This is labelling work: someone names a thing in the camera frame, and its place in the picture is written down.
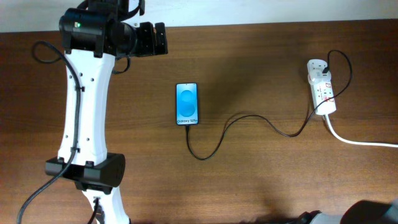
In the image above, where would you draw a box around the white power strip cord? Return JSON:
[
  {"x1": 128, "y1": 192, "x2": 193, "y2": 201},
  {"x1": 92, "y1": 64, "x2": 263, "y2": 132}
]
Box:
[{"x1": 323, "y1": 114, "x2": 398, "y2": 149}]

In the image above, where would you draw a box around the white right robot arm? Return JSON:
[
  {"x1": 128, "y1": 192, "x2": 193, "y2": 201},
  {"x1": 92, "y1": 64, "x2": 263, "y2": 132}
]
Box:
[{"x1": 290, "y1": 199, "x2": 397, "y2": 224}]

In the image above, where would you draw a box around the white charger adapter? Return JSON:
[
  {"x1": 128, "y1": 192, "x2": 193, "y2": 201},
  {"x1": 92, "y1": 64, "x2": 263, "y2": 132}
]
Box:
[{"x1": 308, "y1": 69, "x2": 331, "y2": 86}]

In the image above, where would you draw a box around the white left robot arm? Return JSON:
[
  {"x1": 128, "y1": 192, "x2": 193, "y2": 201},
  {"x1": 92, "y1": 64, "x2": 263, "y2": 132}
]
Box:
[{"x1": 45, "y1": 0, "x2": 168, "y2": 223}]

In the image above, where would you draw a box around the white power strip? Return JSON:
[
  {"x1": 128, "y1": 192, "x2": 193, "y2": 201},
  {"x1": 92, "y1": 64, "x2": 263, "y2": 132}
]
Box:
[{"x1": 307, "y1": 58, "x2": 338, "y2": 116}]

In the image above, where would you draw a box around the black charging cable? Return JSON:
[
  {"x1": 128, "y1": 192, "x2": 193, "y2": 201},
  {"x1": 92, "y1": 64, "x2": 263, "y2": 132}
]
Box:
[{"x1": 185, "y1": 49, "x2": 353, "y2": 161}]

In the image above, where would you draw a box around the blue Galaxy smartphone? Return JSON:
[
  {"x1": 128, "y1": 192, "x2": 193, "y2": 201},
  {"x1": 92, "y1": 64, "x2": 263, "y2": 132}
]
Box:
[{"x1": 176, "y1": 83, "x2": 199, "y2": 126}]

